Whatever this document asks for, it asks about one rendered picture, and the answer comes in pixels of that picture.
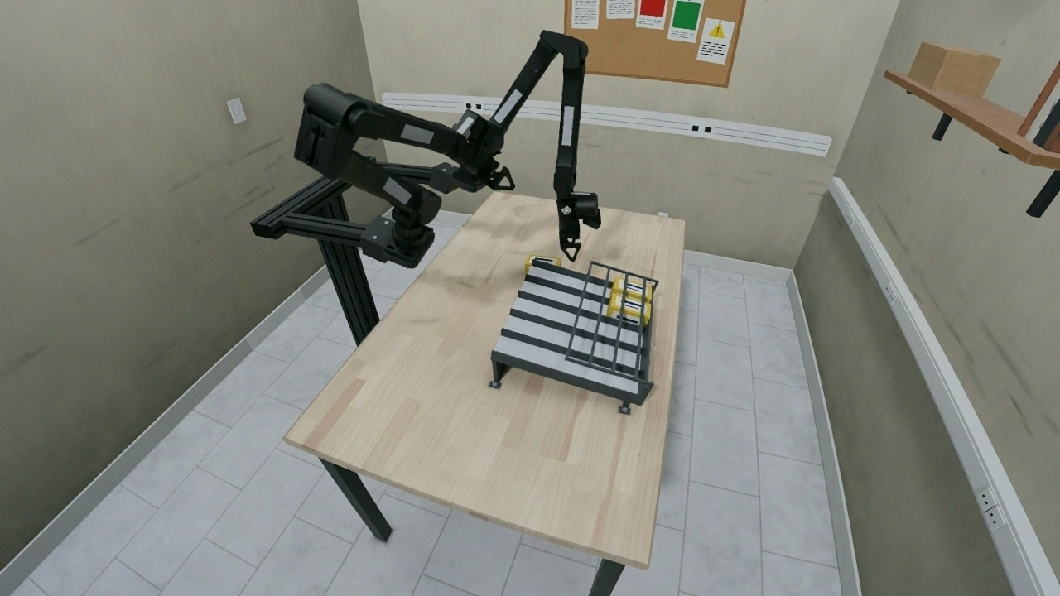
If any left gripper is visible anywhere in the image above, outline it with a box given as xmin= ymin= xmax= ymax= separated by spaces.
xmin=559 ymin=215 xmax=581 ymax=262

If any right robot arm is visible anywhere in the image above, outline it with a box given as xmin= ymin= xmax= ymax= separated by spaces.
xmin=294 ymin=82 xmax=504 ymax=263

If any black flat rectangular panel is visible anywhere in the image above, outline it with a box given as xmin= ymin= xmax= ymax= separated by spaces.
xmin=635 ymin=285 xmax=654 ymax=405

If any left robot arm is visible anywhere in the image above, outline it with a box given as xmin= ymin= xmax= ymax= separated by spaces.
xmin=489 ymin=30 xmax=601 ymax=234

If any yellow and white butter carton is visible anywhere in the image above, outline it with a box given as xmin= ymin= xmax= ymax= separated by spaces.
xmin=611 ymin=277 xmax=652 ymax=303
xmin=525 ymin=255 xmax=561 ymax=276
xmin=606 ymin=293 xmax=651 ymax=327

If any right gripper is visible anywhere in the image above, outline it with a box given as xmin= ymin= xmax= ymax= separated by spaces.
xmin=462 ymin=148 xmax=515 ymax=190

